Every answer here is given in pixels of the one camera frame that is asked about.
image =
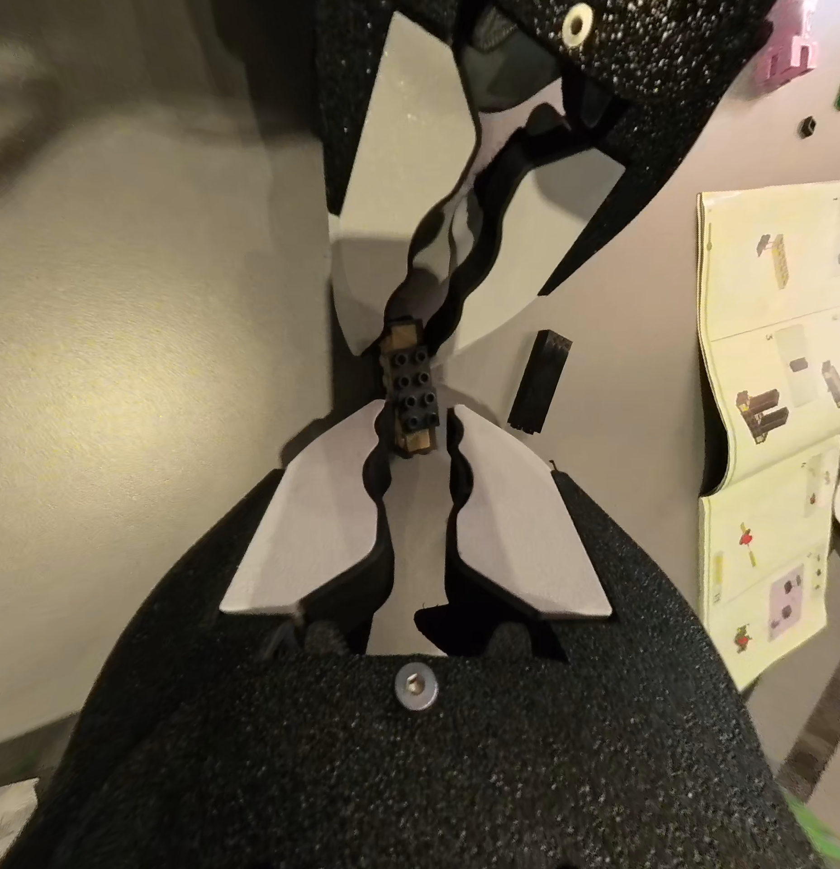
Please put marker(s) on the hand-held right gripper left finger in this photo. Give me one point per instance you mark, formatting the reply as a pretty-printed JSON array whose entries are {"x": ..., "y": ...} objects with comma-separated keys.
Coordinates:
[{"x": 304, "y": 529}]

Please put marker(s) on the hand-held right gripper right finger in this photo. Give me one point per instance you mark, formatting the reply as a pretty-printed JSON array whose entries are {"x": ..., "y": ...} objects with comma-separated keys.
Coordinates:
[{"x": 528, "y": 536}]

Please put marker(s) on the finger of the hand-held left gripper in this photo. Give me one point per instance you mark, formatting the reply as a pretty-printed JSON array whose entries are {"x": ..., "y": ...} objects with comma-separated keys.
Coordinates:
[
  {"x": 406, "y": 136},
  {"x": 555, "y": 217}
]

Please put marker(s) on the long black brick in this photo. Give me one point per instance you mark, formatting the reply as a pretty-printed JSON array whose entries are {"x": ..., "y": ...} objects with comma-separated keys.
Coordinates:
[{"x": 538, "y": 387}]

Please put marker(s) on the grey and yellow brick assembly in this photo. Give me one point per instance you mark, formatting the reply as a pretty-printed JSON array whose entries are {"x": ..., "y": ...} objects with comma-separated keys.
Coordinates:
[{"x": 409, "y": 380}]

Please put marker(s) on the grey desk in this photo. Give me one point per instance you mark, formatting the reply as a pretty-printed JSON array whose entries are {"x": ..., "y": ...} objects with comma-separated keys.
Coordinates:
[{"x": 155, "y": 339}]

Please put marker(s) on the pink brick figure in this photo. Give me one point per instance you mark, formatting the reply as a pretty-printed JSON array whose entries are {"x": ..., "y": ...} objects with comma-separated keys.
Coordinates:
[{"x": 786, "y": 61}]

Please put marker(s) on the small black brick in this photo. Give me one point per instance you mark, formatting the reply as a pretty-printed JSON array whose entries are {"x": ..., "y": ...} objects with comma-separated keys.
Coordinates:
[{"x": 808, "y": 126}]

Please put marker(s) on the open instruction booklet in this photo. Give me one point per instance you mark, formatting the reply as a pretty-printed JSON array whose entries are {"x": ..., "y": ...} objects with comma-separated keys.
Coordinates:
[{"x": 766, "y": 271}]

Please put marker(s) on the flat white printed paper bag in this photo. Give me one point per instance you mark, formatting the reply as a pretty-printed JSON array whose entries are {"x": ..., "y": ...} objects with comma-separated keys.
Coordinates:
[{"x": 9, "y": 821}]

